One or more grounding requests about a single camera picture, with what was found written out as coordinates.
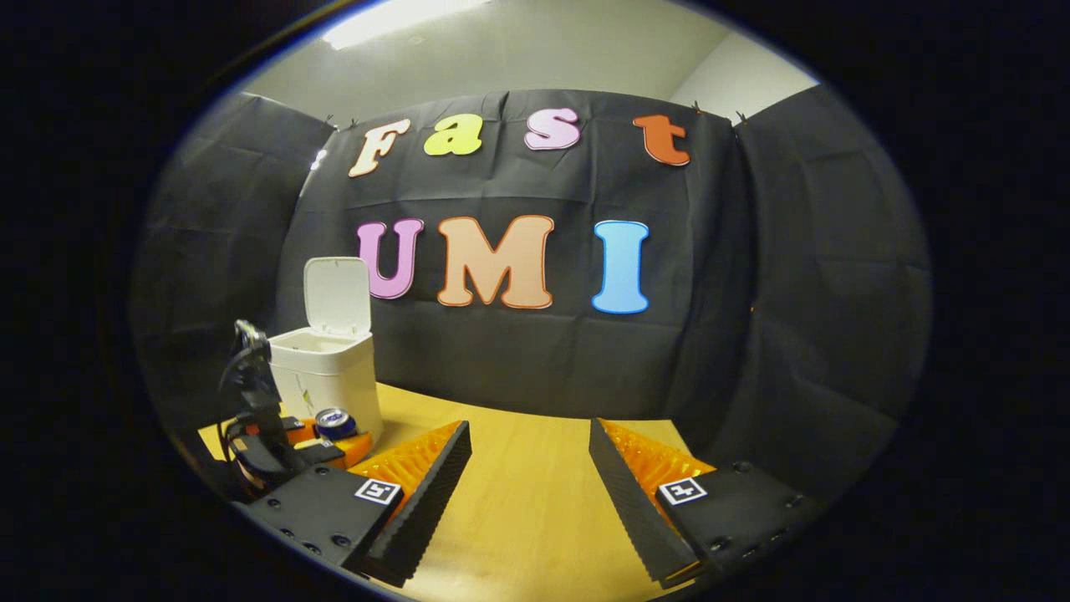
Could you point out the blue pop can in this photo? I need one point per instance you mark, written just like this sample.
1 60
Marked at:
336 423

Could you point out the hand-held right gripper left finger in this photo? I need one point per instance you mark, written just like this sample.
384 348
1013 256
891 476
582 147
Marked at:
435 493

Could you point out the black backdrop cloth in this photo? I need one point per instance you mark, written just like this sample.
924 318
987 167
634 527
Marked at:
543 359

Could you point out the wooden desktop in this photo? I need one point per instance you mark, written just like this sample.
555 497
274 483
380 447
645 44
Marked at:
535 502

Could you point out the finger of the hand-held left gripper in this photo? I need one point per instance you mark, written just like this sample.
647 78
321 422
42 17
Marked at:
355 447
297 425

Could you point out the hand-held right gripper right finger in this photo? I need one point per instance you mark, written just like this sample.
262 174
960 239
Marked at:
631 502

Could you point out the white desktop garbage bin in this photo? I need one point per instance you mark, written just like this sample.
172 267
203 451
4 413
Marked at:
326 368

